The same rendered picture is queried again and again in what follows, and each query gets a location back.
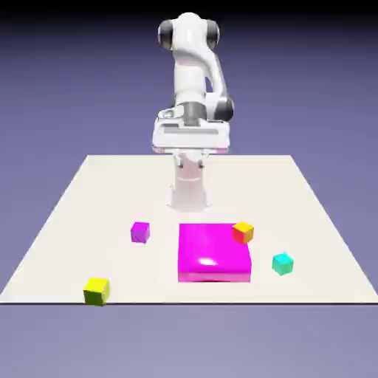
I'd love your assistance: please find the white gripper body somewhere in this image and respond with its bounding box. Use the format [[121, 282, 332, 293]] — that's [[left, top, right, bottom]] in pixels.
[[151, 117, 231, 155]]

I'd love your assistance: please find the small purple cube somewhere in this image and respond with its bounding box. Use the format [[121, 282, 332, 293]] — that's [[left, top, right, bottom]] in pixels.
[[130, 221, 151, 244]]

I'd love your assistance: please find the small orange cube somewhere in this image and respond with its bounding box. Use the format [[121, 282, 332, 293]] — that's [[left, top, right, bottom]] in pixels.
[[232, 221, 255, 245]]

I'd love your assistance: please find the small teal cube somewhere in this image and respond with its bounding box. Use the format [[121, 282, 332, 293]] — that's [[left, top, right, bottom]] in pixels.
[[272, 252, 295, 276]]

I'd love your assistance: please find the small yellow cube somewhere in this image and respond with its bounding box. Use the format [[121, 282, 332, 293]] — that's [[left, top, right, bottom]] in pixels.
[[83, 277, 111, 307]]

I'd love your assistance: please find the large magenta box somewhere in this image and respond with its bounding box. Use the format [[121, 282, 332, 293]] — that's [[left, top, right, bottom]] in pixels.
[[177, 223, 252, 284]]

